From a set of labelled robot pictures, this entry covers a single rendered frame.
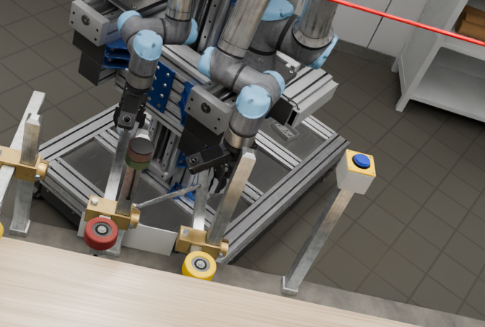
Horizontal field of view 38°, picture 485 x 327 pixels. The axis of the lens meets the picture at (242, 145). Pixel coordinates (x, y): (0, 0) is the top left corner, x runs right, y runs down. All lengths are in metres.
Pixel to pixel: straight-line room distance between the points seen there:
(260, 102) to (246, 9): 0.24
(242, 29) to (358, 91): 2.54
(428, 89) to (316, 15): 2.48
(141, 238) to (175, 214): 0.82
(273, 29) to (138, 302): 0.85
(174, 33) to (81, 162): 1.01
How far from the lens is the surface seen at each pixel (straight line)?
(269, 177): 3.04
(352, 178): 1.66
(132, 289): 1.64
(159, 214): 2.73
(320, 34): 1.92
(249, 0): 1.71
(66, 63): 3.66
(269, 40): 2.01
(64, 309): 1.59
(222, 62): 1.74
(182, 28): 1.99
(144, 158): 1.58
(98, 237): 1.71
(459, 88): 4.45
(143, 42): 1.85
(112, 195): 1.87
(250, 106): 1.62
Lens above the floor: 2.23
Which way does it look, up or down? 40 degrees down
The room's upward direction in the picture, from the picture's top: 22 degrees clockwise
